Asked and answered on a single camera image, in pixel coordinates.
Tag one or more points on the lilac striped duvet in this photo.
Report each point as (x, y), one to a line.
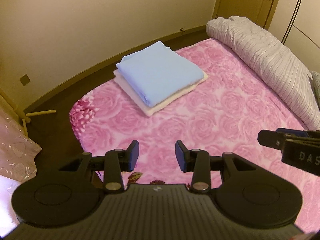
(270, 62)

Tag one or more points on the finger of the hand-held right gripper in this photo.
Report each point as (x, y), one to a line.
(270, 140)
(295, 132)

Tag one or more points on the wooden door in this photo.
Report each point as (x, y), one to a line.
(245, 0)

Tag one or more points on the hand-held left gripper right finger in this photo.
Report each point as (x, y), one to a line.
(179, 155)

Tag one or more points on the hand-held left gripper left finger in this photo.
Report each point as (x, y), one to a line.
(135, 153)

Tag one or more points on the pink floral blanket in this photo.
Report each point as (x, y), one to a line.
(212, 120)

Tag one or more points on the cream wardrobe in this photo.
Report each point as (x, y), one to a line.
(305, 17)

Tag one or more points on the light blue sweater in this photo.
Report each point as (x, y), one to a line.
(157, 72)

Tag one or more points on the cream folded garment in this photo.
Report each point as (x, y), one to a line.
(155, 110)

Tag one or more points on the pink patterned curtain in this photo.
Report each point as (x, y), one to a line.
(15, 155)

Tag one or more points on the grey pillow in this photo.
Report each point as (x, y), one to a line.
(316, 80)

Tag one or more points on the wall socket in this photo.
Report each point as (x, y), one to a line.
(25, 80)

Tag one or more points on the wooden rack base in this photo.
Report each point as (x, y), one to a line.
(40, 113)

